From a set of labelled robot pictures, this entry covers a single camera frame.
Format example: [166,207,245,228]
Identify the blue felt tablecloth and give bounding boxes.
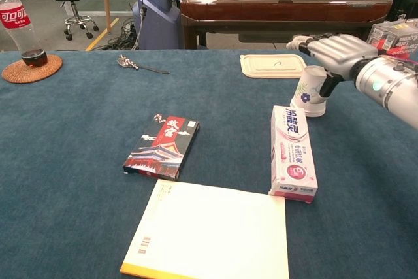
[0,48,418,279]

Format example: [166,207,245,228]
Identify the ornate metal spoon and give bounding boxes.
[116,54,171,75]

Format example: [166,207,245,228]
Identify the dark red card pack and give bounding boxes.
[122,114,201,182]

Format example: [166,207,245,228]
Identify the white notebook yellow edge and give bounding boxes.
[120,178,290,279]

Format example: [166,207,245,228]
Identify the clear box red black items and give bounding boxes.
[366,19,418,61]

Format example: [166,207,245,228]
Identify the round woven rattan coaster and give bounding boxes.
[1,54,63,84]

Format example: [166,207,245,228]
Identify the cream plastic container lid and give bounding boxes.
[240,53,308,80]

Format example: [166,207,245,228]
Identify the small white paper cup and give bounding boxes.
[289,65,327,118]

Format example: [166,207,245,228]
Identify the blue mobile robot base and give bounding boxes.
[132,0,182,50]

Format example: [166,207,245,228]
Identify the cola bottle red cap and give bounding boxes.
[0,0,48,68]

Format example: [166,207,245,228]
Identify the white pink toothpaste box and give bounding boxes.
[268,105,319,205]

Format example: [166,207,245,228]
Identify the brown wooden mahjong table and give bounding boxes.
[179,0,393,50]

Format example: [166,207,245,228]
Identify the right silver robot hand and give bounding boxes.
[286,33,381,99]

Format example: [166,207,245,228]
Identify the tangled black floor cables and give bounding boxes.
[104,17,144,51]

